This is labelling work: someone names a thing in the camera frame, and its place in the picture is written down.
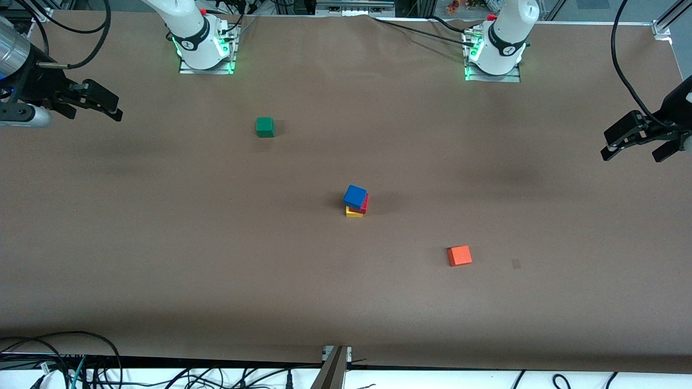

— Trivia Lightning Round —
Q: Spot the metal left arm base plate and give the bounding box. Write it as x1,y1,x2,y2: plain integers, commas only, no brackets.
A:
464,32,522,83

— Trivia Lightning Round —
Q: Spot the aluminium frame corner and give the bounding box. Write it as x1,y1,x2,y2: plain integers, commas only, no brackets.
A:
651,0,692,39
19,0,55,23

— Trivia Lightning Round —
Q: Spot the teal cable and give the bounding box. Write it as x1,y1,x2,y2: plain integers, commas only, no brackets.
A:
70,356,88,389

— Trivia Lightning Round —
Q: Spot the blue cube block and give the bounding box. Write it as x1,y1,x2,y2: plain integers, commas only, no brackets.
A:
343,185,368,210

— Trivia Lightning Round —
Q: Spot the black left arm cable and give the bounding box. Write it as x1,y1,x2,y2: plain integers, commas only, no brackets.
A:
610,0,671,130

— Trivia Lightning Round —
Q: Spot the brown paper table cover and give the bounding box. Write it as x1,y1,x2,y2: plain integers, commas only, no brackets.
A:
0,11,692,373

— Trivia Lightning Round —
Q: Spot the orange cube block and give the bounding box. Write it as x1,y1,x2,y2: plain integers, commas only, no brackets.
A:
447,245,473,267

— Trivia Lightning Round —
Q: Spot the grey metal post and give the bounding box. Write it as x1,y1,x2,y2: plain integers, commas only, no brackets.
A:
310,346,353,389

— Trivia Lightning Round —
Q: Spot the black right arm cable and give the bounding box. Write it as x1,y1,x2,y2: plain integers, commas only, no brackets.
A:
14,0,112,70

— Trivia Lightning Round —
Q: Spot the black looped cable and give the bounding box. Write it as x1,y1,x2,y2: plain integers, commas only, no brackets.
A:
0,331,124,389

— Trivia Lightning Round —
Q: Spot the metal rack unit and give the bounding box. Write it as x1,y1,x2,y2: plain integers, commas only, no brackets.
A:
315,0,396,17

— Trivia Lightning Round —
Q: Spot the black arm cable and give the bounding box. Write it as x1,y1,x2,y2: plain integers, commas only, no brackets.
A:
610,0,671,130
14,0,112,70

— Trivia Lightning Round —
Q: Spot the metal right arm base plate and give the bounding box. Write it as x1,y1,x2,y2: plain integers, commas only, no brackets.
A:
178,24,238,75

